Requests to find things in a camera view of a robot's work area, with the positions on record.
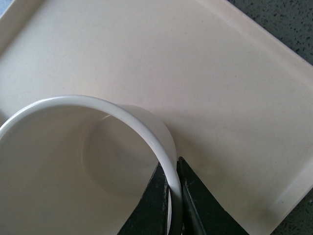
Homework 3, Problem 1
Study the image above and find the white smiley mug black handle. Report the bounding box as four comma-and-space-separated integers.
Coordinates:
0, 95, 182, 235

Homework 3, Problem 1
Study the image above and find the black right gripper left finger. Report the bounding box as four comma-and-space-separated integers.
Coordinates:
118, 164, 169, 235

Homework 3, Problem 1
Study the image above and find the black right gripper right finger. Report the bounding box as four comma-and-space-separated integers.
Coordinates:
177, 157, 248, 235

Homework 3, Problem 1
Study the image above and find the pale pink rectangular tray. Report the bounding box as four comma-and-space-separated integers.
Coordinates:
0, 0, 313, 235

